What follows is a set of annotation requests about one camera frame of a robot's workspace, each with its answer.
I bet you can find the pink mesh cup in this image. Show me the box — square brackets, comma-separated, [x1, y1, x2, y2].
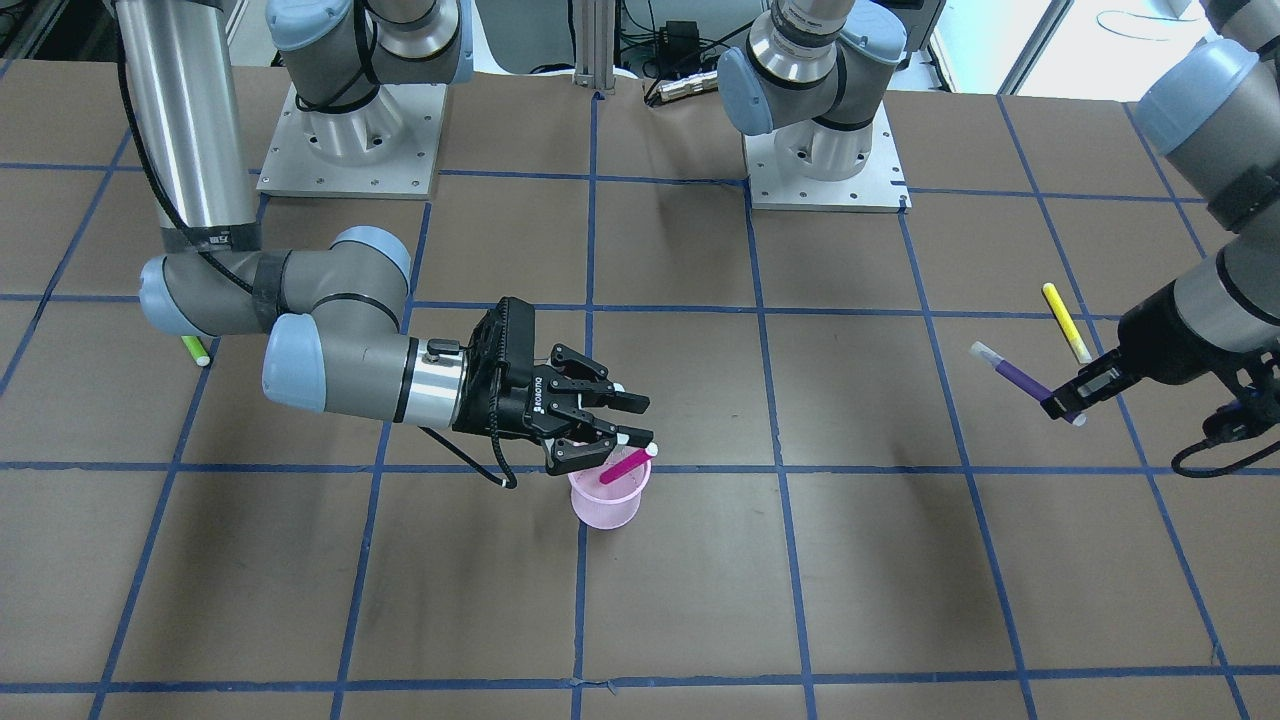
[568, 452, 652, 530]

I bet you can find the pink marker pen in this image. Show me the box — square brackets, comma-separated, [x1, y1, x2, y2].
[598, 442, 659, 486]

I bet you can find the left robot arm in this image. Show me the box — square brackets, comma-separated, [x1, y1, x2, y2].
[716, 1, 1279, 423]

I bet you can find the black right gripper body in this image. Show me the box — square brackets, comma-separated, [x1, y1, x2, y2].
[452, 297, 616, 477]

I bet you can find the aluminium frame post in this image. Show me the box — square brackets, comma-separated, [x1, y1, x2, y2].
[570, 0, 617, 96]

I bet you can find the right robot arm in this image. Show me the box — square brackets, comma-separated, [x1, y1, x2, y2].
[110, 1, 657, 477]

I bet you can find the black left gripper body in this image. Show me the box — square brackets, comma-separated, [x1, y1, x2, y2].
[1075, 283, 1226, 401]

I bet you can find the yellow marker pen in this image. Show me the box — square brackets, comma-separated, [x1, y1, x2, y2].
[1041, 282, 1093, 366]

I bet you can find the green marker pen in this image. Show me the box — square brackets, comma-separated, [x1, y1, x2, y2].
[180, 334, 212, 368]

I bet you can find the purple marker pen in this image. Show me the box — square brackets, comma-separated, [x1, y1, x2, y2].
[969, 341, 1051, 404]

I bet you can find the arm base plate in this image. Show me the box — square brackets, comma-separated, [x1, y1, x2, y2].
[742, 104, 913, 213]
[257, 85, 449, 200]

